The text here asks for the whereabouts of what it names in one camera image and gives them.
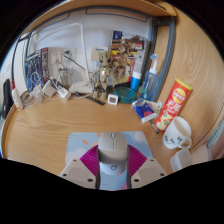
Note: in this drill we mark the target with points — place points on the dark pen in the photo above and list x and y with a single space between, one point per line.
154 127

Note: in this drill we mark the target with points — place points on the red chips can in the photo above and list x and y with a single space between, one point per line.
173 103

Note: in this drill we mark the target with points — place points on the grey metal shelf frame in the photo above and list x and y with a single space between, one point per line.
166 50

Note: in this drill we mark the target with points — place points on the grey computer mouse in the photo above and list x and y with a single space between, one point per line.
112 153

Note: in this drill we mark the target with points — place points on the black ruler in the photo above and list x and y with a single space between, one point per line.
95 101

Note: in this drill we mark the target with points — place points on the white charger block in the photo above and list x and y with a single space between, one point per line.
50 88
64 93

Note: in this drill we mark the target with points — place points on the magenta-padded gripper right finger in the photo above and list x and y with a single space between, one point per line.
150 170

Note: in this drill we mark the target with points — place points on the white face print mug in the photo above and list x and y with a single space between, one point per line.
175 133

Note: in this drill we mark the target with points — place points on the blue tissue pack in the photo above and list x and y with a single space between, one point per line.
145 110

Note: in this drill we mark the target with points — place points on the blue spray bottle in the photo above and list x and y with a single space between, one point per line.
150 83

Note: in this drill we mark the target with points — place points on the brown model figure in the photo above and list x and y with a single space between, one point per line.
126 63

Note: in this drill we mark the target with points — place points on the small white desk clock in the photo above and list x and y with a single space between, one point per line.
112 99

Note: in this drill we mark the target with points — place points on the white desk lamp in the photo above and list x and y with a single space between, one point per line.
81 87

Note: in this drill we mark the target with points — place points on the clear plastic container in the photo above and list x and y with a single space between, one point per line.
181 160

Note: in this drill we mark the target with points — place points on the gold robot figure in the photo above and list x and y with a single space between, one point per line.
104 71

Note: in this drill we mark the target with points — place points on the blue white tube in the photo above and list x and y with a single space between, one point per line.
135 81

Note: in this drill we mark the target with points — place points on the sky print mouse pad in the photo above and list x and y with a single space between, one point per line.
76 143

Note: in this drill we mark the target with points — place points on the black bag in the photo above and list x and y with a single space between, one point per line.
6 98

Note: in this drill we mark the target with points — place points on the green round bowl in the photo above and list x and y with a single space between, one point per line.
125 95

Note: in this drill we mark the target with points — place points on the blue model kit box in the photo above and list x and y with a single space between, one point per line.
35 66

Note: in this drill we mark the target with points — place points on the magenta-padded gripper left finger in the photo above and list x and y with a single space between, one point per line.
75 170

